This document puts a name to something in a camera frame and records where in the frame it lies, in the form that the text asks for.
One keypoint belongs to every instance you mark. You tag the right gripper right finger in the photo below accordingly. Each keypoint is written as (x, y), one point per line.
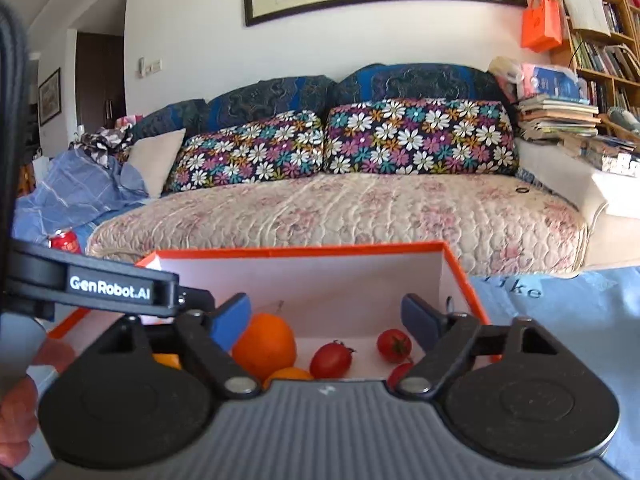
(447, 341)

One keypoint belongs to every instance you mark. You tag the red soda can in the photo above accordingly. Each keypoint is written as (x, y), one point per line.
(65, 240)

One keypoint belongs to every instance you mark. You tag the person's left hand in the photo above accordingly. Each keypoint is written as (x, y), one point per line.
(18, 407)

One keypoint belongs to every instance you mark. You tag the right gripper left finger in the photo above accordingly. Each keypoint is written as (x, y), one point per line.
(206, 334)

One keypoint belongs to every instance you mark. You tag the small framed picture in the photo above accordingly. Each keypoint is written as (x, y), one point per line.
(49, 98)

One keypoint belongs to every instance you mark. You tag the floral cushion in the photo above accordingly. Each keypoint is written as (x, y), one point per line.
(287, 146)
(420, 136)

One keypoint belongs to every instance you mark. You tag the left floral cushion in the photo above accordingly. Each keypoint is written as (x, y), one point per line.
(287, 146)

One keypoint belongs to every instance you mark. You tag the sofa with quilted cover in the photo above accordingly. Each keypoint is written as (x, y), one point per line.
(547, 218)

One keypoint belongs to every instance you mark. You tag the small kumquat orange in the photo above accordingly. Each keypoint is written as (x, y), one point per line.
(287, 373)

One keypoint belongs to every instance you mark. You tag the orange paper bag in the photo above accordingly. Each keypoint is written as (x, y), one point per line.
(542, 26)

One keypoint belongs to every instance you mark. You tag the wooden bookshelf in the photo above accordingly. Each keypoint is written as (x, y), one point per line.
(601, 44)

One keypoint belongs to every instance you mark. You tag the right floral cushion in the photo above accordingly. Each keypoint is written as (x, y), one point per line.
(420, 136)

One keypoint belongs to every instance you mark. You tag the large orange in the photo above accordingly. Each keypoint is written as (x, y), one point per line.
(266, 346)

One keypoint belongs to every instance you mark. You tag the blue plaid cloth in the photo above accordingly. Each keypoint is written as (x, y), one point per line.
(75, 191)

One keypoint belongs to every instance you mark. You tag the oblong cherry tomato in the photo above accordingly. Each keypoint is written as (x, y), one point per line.
(331, 361)

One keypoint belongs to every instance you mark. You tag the orange storage box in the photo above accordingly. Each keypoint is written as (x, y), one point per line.
(349, 293)

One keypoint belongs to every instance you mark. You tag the small mandarin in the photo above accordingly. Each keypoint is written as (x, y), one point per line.
(168, 359)

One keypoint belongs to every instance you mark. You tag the cream pillow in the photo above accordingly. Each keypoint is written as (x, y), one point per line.
(153, 159)

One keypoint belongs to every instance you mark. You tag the stack of books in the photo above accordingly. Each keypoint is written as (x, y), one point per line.
(548, 101)

